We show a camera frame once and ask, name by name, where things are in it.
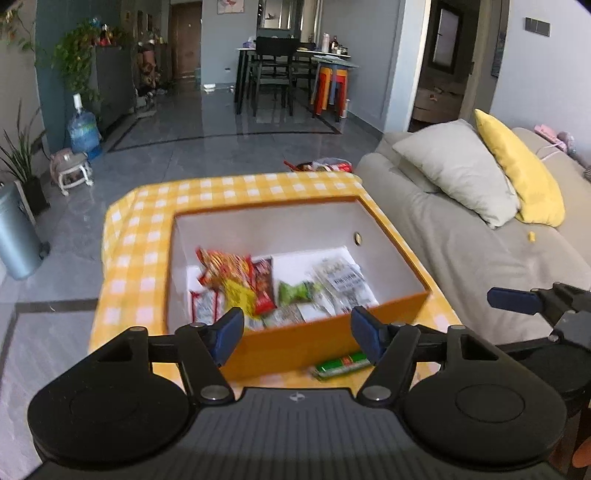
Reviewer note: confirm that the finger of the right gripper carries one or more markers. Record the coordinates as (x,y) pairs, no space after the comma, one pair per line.
(524,302)

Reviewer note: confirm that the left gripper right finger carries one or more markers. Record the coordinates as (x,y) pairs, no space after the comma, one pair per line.
(390,349)

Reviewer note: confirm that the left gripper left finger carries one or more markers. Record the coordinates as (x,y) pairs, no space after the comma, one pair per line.
(201,351)

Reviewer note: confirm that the white yogurt ball bag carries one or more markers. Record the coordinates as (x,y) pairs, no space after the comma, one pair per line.
(343,285)

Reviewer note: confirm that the red shrimp stick snack bag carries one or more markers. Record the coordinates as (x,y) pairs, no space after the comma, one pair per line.
(220,267)

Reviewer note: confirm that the brown chocolate wafer bar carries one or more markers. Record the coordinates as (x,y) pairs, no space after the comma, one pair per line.
(263,286)

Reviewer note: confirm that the green raisin snack bag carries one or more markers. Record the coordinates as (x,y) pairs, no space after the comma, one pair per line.
(300,293)

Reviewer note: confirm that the red white snack packet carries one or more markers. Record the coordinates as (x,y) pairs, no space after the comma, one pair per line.
(207,306)

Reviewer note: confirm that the green sausage stick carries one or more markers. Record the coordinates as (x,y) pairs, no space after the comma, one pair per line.
(340,366)

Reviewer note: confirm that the yellow snack packet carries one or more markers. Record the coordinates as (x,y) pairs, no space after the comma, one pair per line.
(238,296)

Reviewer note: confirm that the beige sofa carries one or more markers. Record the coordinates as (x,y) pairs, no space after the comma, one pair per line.
(467,258)

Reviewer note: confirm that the yellow checkered tablecloth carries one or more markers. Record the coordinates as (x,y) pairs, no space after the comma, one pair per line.
(136,253)

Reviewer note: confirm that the yellow cushion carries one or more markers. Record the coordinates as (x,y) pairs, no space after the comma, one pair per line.
(540,197)

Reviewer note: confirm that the orange cardboard box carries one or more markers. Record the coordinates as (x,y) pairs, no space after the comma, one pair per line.
(296,236)

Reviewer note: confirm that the beige cushion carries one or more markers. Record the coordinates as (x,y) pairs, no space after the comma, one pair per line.
(453,157)

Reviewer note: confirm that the grey metal trash bin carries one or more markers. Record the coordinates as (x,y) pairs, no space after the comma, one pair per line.
(22,251)

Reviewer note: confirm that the white small stool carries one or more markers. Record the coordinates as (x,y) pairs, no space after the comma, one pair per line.
(69,170)

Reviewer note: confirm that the blue water jug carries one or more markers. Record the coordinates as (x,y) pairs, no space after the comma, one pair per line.
(83,131)

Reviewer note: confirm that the potted green plant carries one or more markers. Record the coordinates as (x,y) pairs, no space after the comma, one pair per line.
(17,155)

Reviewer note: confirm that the stacked colourful stools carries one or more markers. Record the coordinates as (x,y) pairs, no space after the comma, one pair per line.
(330,91)

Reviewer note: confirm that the dark grey cabinet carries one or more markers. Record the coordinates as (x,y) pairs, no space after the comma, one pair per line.
(111,79)

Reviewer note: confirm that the black dining chair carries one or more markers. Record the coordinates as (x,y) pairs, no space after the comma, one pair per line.
(273,66)

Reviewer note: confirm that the dark dining table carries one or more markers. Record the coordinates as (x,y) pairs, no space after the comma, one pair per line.
(306,63)

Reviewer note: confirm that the hanging green plant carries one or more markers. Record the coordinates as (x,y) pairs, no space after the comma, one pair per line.
(72,57)

